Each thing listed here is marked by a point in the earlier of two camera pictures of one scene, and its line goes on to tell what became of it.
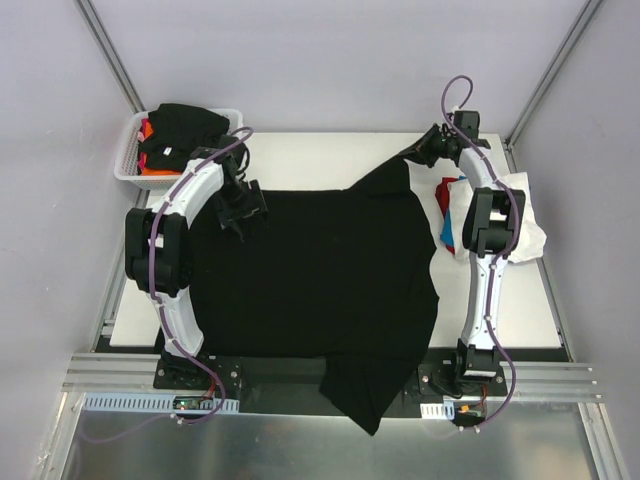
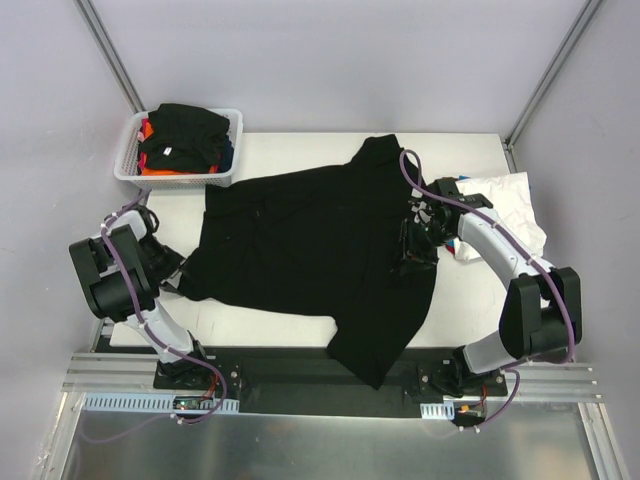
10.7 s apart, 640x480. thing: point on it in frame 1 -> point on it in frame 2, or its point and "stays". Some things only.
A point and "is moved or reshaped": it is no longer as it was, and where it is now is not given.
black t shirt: (341, 274) is moved or reshaped
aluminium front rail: (134, 373) stays
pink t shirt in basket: (141, 135) stays
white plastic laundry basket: (126, 160) stays
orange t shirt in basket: (146, 171) stays
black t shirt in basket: (176, 130) stays
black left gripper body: (240, 211) -> (170, 265)
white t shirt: (531, 244) stays
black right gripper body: (430, 144) -> (414, 245)
